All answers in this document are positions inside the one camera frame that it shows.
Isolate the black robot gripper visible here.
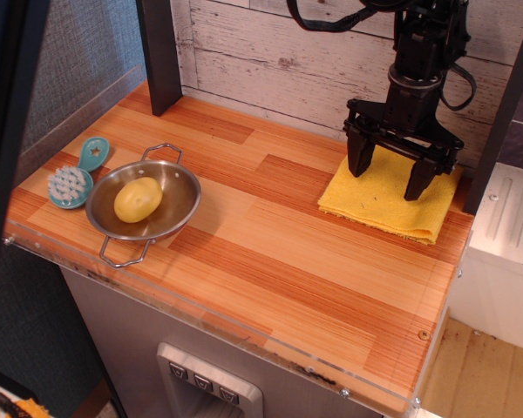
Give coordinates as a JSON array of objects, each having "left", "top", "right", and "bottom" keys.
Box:
[{"left": 343, "top": 66, "right": 464, "bottom": 201}]

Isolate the yellow towel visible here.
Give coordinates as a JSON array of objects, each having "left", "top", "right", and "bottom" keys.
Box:
[{"left": 318, "top": 147, "right": 463, "bottom": 245}]

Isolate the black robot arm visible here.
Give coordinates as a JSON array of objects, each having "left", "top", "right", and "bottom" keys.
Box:
[{"left": 344, "top": 1, "right": 476, "bottom": 201}]

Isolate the white toy sink unit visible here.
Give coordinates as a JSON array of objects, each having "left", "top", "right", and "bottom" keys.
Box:
[{"left": 448, "top": 164, "right": 523, "bottom": 348}]

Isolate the yellow potato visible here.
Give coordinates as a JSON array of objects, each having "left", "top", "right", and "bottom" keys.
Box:
[{"left": 113, "top": 177, "right": 163, "bottom": 223}]

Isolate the silver dispenser panel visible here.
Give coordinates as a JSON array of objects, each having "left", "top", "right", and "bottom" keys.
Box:
[{"left": 156, "top": 342, "right": 264, "bottom": 417}]

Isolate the teal dish brush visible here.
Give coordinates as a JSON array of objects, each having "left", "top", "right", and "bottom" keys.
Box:
[{"left": 47, "top": 137, "right": 110, "bottom": 209}]

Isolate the yellow object bottom left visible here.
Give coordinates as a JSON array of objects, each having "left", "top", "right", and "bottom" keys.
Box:
[{"left": 6, "top": 399, "right": 51, "bottom": 418}]

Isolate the dark post right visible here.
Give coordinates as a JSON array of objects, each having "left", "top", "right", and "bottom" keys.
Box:
[{"left": 463, "top": 40, "right": 523, "bottom": 215}]

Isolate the dark post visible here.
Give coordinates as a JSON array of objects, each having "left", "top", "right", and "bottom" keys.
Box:
[
  {"left": 136, "top": 0, "right": 182, "bottom": 116},
  {"left": 463, "top": 40, "right": 523, "bottom": 215}
]

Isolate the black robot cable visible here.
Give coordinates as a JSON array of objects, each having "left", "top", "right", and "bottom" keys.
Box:
[{"left": 285, "top": 0, "right": 478, "bottom": 112}]

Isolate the steel bowl with handles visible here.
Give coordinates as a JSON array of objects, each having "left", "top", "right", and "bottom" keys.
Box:
[{"left": 85, "top": 143, "right": 201, "bottom": 268}]

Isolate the dark post left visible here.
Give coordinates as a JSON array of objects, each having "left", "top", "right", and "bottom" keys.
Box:
[{"left": 136, "top": 0, "right": 182, "bottom": 116}]

